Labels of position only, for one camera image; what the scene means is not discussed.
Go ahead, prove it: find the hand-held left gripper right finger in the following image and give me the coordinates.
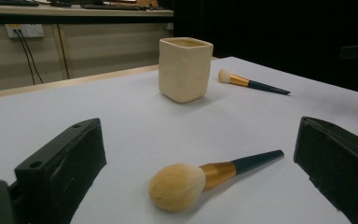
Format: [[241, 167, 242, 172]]
[[293, 116, 358, 224]]

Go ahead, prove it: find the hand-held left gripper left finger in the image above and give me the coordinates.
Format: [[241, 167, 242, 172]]
[[13, 117, 108, 224]]

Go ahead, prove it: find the large makeup brush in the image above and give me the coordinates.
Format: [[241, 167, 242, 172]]
[[147, 149, 285, 213]]

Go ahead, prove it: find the small makeup brush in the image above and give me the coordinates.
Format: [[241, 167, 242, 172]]
[[217, 68, 292, 96]]

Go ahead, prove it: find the beige square cup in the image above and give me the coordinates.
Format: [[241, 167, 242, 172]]
[[158, 36, 214, 105]]

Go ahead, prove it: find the white table cover sheet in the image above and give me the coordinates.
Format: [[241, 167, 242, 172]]
[[0, 56, 358, 224]]

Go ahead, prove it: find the light wooden table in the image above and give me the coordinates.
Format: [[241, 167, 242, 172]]
[[0, 56, 219, 101]]

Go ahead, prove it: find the light wooden shelf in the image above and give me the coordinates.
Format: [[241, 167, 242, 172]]
[[0, 3, 174, 18]]

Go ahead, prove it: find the black power cable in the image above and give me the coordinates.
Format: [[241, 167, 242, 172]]
[[20, 29, 44, 85], [14, 29, 36, 86]]

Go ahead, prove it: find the white wall socket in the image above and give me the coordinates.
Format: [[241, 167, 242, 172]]
[[5, 23, 45, 39]]

